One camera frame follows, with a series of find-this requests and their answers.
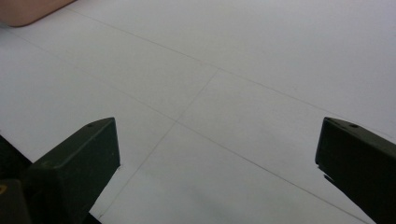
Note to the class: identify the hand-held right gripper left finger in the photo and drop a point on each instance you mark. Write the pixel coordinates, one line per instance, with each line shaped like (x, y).
(77, 165)

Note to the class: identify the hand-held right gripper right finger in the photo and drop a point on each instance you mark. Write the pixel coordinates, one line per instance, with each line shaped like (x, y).
(361, 161)

